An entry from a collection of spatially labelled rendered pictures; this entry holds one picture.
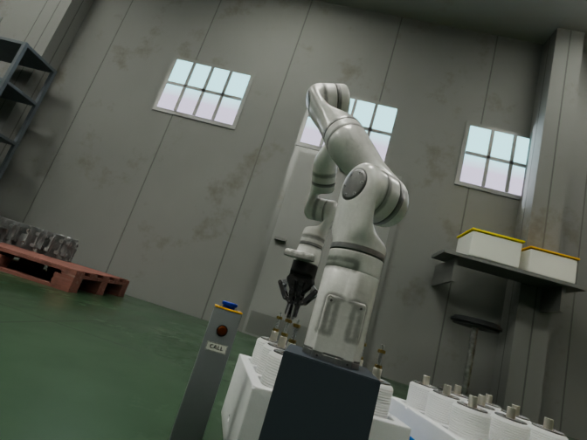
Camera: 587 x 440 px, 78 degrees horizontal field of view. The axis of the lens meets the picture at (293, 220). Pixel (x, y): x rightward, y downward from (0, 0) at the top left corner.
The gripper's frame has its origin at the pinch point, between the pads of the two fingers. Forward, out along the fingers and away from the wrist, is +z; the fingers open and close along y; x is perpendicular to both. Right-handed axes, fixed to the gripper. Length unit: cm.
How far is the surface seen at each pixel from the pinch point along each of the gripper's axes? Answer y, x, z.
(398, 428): -33.8, -0.2, 17.8
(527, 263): -92, -268, -100
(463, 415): -47, -17, 12
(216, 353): 7.7, 18.7, 14.3
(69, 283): 220, -96, 29
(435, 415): -41, -27, 16
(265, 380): -4.5, 13.9, 16.6
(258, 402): -6.6, 19.0, 20.3
